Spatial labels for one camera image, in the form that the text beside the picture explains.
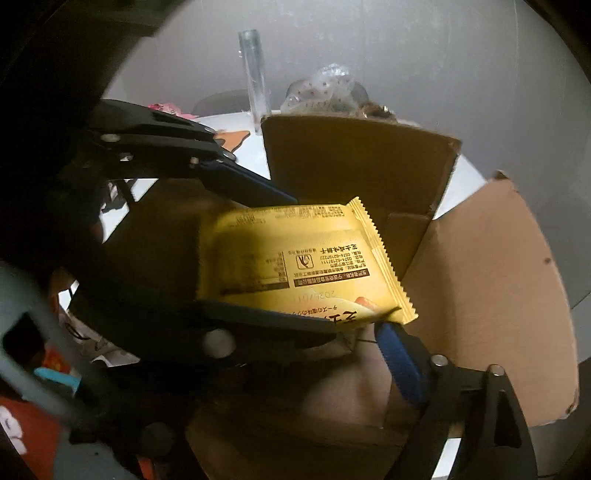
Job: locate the clear film roll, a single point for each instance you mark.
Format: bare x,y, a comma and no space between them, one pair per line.
254,78

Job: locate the gold foil wrapper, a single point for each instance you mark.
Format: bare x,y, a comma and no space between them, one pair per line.
376,110

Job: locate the red printed clothing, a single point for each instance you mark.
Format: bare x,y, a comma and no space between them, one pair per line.
27,429

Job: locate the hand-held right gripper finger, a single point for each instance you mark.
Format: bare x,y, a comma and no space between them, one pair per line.
404,364

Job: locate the clear polka dot plastic bag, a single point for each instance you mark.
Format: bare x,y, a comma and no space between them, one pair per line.
318,90

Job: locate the yellow snack packet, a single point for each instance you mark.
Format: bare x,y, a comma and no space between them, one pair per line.
300,249

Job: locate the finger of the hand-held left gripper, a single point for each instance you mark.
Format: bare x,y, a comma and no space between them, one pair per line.
244,177
277,323

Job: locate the orange wooden trivet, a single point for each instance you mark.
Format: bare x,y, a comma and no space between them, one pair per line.
235,137

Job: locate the brown cardboard box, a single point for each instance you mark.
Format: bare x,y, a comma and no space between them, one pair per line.
485,300

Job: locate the pink snack packet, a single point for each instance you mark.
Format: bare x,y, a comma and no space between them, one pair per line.
168,108

